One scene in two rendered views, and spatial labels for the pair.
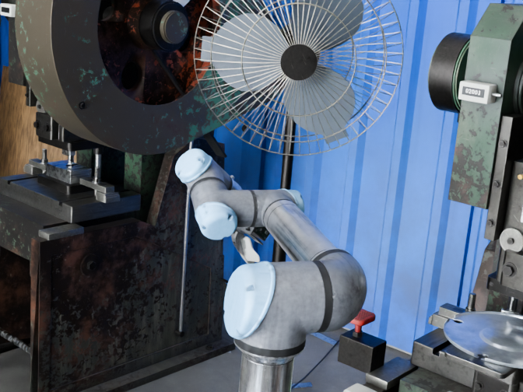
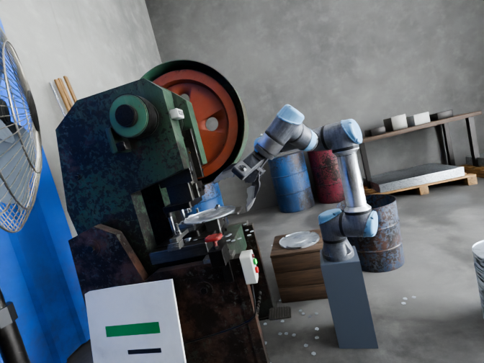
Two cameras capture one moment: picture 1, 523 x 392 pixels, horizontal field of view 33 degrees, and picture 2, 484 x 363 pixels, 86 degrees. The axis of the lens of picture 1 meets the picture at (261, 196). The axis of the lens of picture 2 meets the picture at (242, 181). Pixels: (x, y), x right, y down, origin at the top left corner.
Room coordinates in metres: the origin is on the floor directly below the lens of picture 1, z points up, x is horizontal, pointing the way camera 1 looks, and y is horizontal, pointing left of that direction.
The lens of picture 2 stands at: (2.30, 0.75, 1.06)
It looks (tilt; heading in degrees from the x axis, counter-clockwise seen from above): 6 degrees down; 241
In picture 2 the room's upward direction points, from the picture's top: 14 degrees counter-clockwise
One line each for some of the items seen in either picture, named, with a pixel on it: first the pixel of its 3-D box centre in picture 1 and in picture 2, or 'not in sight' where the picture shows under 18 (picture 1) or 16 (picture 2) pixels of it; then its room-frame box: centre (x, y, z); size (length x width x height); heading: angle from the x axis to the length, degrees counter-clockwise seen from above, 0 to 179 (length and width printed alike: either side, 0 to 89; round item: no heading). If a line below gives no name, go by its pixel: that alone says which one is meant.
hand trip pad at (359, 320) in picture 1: (358, 328); (215, 244); (1.93, -0.26, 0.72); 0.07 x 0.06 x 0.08; 141
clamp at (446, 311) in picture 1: (466, 312); (178, 233); (2.01, -0.53, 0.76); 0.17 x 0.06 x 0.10; 51
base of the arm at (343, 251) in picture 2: not in sight; (335, 245); (1.35, -0.16, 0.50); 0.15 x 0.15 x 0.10
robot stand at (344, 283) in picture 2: not in sight; (347, 295); (1.35, -0.16, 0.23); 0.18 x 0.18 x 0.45; 43
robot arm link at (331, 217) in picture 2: not in sight; (333, 223); (1.35, -0.15, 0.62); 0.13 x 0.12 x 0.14; 109
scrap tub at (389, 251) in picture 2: not in sight; (370, 231); (0.60, -0.51, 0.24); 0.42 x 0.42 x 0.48
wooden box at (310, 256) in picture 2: not in sight; (304, 263); (1.15, -0.70, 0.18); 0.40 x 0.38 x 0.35; 137
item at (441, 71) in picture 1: (472, 82); (133, 122); (2.07, -0.48, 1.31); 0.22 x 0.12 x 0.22; 141
